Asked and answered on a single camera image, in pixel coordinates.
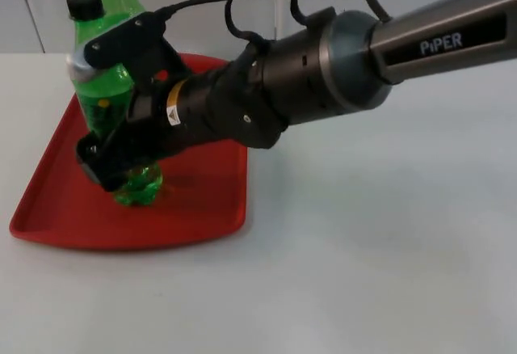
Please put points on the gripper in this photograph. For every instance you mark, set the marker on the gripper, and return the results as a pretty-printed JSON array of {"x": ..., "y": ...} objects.
[{"x": 210, "y": 107}]

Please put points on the green bottle with black cap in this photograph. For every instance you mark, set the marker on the green bottle with black cap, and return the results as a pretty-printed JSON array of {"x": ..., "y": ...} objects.
[{"x": 101, "y": 87}]

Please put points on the red tray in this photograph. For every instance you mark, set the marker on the red tray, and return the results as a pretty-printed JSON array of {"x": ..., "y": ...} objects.
[{"x": 182, "y": 208}]

